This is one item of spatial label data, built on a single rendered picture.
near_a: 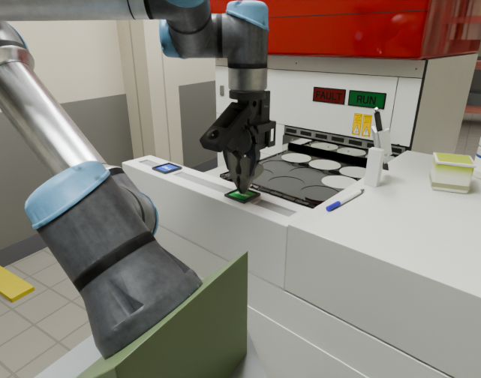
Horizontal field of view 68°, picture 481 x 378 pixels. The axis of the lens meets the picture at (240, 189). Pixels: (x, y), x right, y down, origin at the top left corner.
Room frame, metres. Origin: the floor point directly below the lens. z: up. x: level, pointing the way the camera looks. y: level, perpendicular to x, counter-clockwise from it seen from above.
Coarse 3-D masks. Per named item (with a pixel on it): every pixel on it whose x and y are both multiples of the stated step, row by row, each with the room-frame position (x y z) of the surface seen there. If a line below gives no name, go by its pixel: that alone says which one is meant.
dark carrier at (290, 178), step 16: (272, 160) 1.14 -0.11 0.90; (336, 160) 1.13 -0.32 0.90; (272, 176) 0.98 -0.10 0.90; (288, 176) 0.98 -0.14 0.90; (304, 176) 0.99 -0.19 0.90; (320, 176) 0.99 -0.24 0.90; (288, 192) 0.87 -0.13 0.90; (304, 192) 0.87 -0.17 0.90; (320, 192) 0.87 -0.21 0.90; (336, 192) 0.87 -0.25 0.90
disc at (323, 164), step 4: (312, 160) 1.13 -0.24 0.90; (316, 160) 1.13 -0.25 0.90; (320, 160) 1.13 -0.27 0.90; (324, 160) 1.13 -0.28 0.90; (328, 160) 1.13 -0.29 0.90; (312, 164) 1.09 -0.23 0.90; (316, 164) 1.09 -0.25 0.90; (320, 164) 1.09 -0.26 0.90; (324, 164) 1.09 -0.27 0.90; (328, 164) 1.09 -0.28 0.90; (332, 164) 1.09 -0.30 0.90; (336, 164) 1.09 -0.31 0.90; (340, 164) 1.09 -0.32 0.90; (320, 168) 1.06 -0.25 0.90; (324, 168) 1.06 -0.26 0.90; (328, 168) 1.06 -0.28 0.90; (332, 168) 1.06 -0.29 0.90; (336, 168) 1.06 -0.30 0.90
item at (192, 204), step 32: (128, 160) 0.95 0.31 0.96; (160, 160) 0.95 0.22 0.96; (160, 192) 0.82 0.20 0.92; (192, 192) 0.74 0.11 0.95; (224, 192) 0.74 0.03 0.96; (160, 224) 0.83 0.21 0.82; (192, 224) 0.75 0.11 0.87; (224, 224) 0.67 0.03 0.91; (256, 224) 0.62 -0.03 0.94; (224, 256) 0.68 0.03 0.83; (256, 256) 0.62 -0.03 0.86
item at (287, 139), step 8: (288, 136) 1.31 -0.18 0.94; (296, 136) 1.29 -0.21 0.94; (288, 144) 1.31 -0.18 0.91; (304, 144) 1.26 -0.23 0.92; (312, 144) 1.24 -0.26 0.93; (320, 144) 1.22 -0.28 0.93; (328, 144) 1.20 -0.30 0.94; (336, 144) 1.18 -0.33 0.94; (344, 152) 1.15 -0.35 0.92; (352, 152) 1.14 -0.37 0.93; (360, 152) 1.12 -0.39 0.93
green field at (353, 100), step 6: (354, 96) 1.16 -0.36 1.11; (360, 96) 1.14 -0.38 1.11; (366, 96) 1.13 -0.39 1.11; (372, 96) 1.12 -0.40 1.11; (378, 96) 1.11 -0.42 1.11; (354, 102) 1.16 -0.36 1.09; (360, 102) 1.14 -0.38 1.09; (366, 102) 1.13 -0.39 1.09; (372, 102) 1.12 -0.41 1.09; (378, 102) 1.10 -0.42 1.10
